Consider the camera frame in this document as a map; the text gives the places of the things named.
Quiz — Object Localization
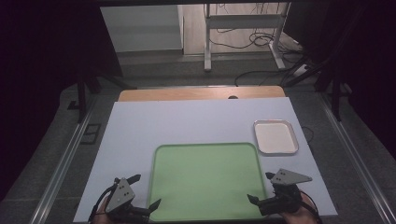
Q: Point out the pale blue table cover board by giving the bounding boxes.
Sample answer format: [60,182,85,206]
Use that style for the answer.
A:
[73,96,339,223]

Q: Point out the white square plate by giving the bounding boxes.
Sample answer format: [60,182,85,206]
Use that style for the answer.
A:
[252,119,300,157]

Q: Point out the black metal stand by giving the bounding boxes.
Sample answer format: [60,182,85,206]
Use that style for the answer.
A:
[66,73,138,124]
[284,6,368,122]

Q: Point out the black floor cables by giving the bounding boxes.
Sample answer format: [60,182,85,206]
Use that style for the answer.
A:
[206,3,312,88]

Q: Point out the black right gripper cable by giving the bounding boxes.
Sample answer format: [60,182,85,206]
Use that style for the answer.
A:
[297,189,323,224]

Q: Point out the black floor plate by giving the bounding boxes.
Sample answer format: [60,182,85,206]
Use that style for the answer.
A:
[79,122,102,146]

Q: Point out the person's right hand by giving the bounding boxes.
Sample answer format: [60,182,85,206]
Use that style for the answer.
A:
[280,199,319,224]

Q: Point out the person's left hand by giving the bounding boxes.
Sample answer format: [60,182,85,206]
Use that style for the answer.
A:
[92,196,126,224]

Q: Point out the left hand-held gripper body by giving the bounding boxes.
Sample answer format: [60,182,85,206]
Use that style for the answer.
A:
[106,176,151,224]

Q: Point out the grey partition panel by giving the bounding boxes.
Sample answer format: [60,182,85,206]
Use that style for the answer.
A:
[100,5,185,53]

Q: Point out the green plastic tray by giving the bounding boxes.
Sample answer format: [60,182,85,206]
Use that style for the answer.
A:
[147,142,269,222]

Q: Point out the white power strip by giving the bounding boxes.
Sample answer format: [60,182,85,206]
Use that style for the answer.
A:
[292,63,310,77]

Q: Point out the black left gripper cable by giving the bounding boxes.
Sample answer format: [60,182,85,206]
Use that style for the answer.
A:
[88,182,120,224]

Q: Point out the white metal desk frame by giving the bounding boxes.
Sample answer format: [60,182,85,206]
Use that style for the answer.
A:
[203,2,292,73]

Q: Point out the wooden table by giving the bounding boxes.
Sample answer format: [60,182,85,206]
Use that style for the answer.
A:
[117,85,287,103]

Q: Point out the aluminium floor rail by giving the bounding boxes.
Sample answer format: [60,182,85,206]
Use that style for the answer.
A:
[29,92,99,224]
[318,91,396,224]

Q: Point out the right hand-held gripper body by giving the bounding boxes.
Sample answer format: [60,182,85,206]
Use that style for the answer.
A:
[257,168,313,217]

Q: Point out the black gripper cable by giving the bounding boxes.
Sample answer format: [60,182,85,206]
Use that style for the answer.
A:
[297,189,323,224]
[88,182,120,224]

